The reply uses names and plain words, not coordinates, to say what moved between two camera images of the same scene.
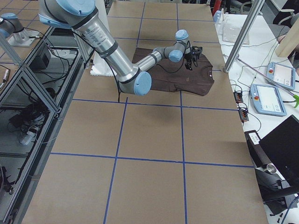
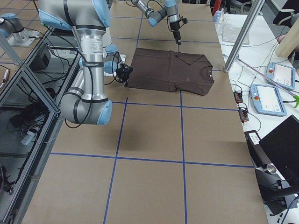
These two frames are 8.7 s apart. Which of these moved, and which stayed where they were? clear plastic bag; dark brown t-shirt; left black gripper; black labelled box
Moved: left black gripper
Stayed: clear plastic bag; dark brown t-shirt; black labelled box
